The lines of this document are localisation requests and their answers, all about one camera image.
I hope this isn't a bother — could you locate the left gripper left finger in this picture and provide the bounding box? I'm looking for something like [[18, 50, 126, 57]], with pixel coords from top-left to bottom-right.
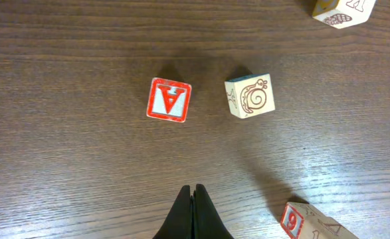
[[153, 185, 192, 239]]

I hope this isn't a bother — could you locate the red number 6 block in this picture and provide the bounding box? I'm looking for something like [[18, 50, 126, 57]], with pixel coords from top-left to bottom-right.
[[280, 202, 325, 239]]

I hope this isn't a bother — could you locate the number 1 wooden block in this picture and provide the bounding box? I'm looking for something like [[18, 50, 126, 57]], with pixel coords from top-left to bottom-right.
[[308, 217, 359, 239]]

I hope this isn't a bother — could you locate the red letter A block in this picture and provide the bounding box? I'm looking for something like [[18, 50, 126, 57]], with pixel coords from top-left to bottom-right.
[[146, 77, 192, 123]]

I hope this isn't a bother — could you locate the snail picture wooden block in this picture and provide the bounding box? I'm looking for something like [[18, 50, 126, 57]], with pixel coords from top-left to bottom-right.
[[225, 73, 276, 119]]

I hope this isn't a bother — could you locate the letter K wooden block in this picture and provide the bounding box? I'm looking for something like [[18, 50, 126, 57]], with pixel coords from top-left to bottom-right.
[[312, 0, 376, 29]]

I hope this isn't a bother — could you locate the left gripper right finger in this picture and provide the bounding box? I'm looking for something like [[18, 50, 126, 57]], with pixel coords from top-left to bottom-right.
[[192, 184, 233, 239]]

